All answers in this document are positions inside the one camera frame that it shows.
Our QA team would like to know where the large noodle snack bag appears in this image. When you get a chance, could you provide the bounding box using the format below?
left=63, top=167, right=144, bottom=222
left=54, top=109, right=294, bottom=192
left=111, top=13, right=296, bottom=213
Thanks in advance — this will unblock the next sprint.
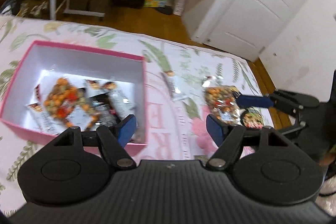
left=240, top=107, right=264, bottom=129

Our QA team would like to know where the coated peanuts bag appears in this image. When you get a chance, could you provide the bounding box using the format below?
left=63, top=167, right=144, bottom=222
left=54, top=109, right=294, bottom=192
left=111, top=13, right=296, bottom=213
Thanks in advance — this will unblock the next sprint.
left=34, top=77, right=98, bottom=132
left=202, top=76, right=241, bottom=124

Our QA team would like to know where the white snack bar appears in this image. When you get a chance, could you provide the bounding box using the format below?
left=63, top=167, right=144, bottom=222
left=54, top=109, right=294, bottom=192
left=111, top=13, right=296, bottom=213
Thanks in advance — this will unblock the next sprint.
left=26, top=102, right=60, bottom=136
left=162, top=70, right=187, bottom=102
left=101, top=81, right=135, bottom=120
left=84, top=79, right=105, bottom=98

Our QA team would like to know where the floral bed sheet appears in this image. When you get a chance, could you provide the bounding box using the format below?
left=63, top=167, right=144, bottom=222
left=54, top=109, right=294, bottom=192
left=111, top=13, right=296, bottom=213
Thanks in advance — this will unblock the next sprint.
left=1, top=16, right=261, bottom=216

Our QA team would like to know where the pink cardboard box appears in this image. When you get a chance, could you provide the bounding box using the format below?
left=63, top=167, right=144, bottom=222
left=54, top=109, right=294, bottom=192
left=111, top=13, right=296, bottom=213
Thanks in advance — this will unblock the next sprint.
left=1, top=40, right=149, bottom=155

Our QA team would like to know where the long black snack packet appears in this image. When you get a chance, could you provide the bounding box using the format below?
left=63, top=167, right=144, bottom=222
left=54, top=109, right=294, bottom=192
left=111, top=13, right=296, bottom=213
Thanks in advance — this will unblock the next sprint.
left=90, top=94, right=118, bottom=127

